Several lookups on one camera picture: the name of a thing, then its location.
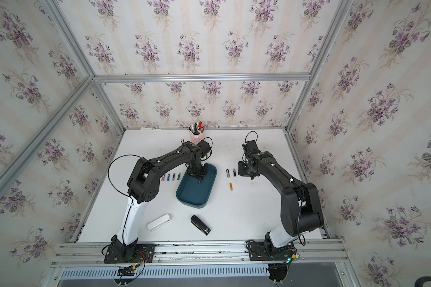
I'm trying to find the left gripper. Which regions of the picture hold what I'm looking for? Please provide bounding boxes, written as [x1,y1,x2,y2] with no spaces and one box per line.
[188,161,210,181]

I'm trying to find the teal plastic storage box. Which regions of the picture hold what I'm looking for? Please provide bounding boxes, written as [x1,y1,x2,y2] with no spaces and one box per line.
[176,164,217,209]

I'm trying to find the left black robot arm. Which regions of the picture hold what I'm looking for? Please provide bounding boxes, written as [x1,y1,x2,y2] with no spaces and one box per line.
[108,140,217,263]

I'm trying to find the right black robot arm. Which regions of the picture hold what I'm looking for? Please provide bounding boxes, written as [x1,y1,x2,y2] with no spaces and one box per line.
[238,152,324,248]

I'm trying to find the pink pen holder cup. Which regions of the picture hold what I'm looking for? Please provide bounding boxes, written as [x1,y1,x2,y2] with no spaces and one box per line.
[190,132,205,145]

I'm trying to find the black stapler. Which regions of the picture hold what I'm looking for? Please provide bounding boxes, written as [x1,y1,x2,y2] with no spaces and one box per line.
[190,215,211,236]

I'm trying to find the white oblong case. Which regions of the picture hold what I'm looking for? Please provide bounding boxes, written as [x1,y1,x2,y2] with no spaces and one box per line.
[147,214,172,232]

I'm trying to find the black loop cable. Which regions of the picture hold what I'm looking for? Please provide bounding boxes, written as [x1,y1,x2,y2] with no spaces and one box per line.
[107,154,142,199]

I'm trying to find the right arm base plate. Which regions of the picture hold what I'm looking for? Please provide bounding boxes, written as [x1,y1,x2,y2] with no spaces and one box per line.
[245,239,297,263]

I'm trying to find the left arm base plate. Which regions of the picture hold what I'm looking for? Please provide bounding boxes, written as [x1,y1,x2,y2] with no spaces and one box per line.
[101,244,156,264]

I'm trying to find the aluminium front rail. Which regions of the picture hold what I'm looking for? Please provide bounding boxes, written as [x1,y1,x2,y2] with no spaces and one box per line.
[50,239,350,267]

